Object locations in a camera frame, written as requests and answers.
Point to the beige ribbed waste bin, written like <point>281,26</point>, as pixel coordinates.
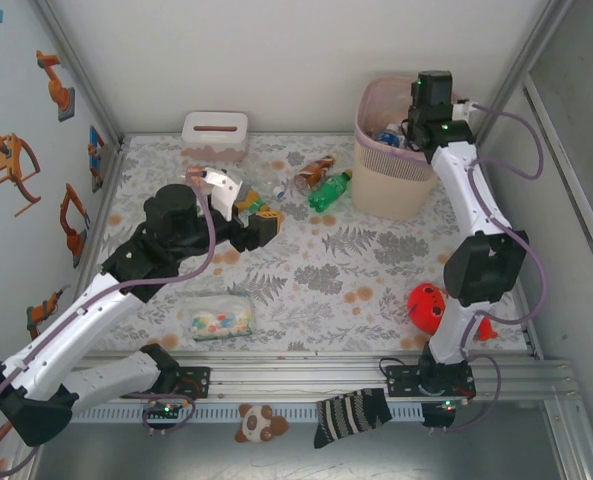
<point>386,190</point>

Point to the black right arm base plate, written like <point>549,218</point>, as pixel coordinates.
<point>401,380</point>

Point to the aluminium frame rail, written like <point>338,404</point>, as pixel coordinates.
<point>301,385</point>

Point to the crushed clear bottle white cap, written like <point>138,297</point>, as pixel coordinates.
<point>271,177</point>

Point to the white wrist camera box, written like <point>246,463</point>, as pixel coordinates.
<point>463,110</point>
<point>223,192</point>

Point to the clear pepsi bottle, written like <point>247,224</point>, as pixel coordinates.
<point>388,135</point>

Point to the panda plush toy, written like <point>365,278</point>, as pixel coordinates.
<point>256,425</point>

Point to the brown coffee bottle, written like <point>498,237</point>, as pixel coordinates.
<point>316,171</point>

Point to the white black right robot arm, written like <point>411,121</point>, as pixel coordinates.
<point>463,185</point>

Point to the orange claw wall sticker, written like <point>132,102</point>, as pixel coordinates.
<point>11,160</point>

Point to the controller board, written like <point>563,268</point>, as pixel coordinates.
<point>165,410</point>
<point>443,406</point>

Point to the left controller board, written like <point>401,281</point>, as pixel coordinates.
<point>165,410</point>

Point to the pink bin liner bag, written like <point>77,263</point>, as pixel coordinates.
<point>376,100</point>

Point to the white pink tissue box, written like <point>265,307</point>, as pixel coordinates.
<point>215,145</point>

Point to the red shark plush toy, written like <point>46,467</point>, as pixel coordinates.
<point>423,305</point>

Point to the blue orange wall sticker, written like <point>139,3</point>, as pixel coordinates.
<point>96,150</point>

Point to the plastic bag of colourful pieces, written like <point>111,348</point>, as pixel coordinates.
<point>218,320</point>

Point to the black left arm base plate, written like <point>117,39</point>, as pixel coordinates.
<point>196,382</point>

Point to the green bottle yellow cap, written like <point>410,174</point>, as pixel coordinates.
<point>330,192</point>

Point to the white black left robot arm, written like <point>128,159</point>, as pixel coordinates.
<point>66,330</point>

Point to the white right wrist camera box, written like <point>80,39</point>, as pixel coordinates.
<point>463,110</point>

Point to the black white striped sock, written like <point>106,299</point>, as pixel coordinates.
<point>346,415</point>

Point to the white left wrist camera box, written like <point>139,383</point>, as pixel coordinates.
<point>223,192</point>

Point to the right controller board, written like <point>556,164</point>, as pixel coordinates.
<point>443,406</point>

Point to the aluminium frame post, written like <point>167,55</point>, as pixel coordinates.
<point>82,70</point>
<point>531,50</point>

